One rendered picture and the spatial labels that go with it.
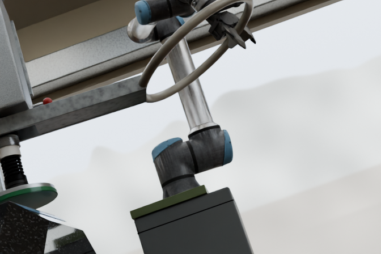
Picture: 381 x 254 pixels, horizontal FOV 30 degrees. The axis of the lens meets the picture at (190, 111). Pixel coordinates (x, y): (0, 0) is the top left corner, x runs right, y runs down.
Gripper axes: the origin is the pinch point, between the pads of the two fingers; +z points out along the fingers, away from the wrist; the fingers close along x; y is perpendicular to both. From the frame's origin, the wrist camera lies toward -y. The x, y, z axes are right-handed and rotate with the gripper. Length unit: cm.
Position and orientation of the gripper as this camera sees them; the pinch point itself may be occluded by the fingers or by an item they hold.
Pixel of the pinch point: (249, 42)
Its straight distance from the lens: 247.9
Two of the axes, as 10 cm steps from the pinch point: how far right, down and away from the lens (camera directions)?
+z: 6.5, 7.2, -2.3
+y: -4.2, 6.0, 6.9
